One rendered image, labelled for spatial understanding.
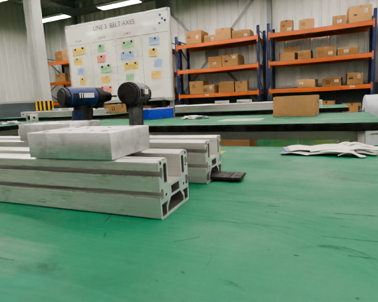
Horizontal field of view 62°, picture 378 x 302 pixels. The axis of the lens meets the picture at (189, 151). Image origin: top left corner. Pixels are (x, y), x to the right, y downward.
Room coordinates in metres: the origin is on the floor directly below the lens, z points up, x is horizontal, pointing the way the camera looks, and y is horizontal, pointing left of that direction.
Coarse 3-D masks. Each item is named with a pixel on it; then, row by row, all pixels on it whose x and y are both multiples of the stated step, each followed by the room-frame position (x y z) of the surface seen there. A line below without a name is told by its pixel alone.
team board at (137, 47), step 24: (96, 24) 4.07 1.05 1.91; (120, 24) 3.92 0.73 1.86; (144, 24) 3.78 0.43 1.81; (168, 24) 3.65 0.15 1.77; (72, 48) 4.25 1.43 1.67; (96, 48) 4.08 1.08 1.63; (120, 48) 3.93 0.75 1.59; (144, 48) 3.79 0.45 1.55; (168, 48) 3.66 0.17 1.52; (72, 72) 4.27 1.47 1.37; (96, 72) 4.10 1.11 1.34; (120, 72) 3.95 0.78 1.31; (144, 72) 3.80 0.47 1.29; (168, 72) 3.67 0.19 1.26; (168, 96) 3.68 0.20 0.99
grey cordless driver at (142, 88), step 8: (120, 88) 0.84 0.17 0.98; (128, 88) 0.84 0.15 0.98; (136, 88) 0.84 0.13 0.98; (144, 88) 0.90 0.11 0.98; (120, 96) 0.84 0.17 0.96; (128, 96) 0.84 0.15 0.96; (136, 96) 0.84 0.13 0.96; (144, 96) 0.89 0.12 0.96; (128, 104) 0.86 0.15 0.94; (136, 104) 0.88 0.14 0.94; (144, 104) 0.91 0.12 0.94; (136, 112) 0.87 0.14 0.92; (136, 120) 0.87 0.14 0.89
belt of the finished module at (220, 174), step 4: (212, 172) 0.66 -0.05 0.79; (216, 172) 0.66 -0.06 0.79; (220, 172) 0.65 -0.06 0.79; (224, 172) 0.65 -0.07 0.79; (228, 172) 0.65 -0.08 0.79; (232, 172) 0.65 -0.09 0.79; (236, 172) 0.65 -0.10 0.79; (240, 172) 0.64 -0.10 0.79; (244, 172) 0.64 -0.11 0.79; (212, 176) 0.62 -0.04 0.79; (216, 176) 0.62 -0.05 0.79; (220, 176) 0.62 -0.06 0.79; (224, 176) 0.62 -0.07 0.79; (228, 176) 0.61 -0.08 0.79; (232, 176) 0.61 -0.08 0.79; (236, 176) 0.61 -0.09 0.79; (240, 176) 0.61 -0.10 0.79
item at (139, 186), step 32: (0, 160) 0.54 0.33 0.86; (32, 160) 0.51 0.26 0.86; (64, 160) 0.48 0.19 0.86; (96, 160) 0.46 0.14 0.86; (128, 160) 0.44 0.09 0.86; (160, 160) 0.43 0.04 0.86; (0, 192) 0.55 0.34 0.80; (32, 192) 0.51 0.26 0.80; (64, 192) 0.49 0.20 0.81; (96, 192) 0.48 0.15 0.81; (128, 192) 0.45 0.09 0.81; (160, 192) 0.42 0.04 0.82
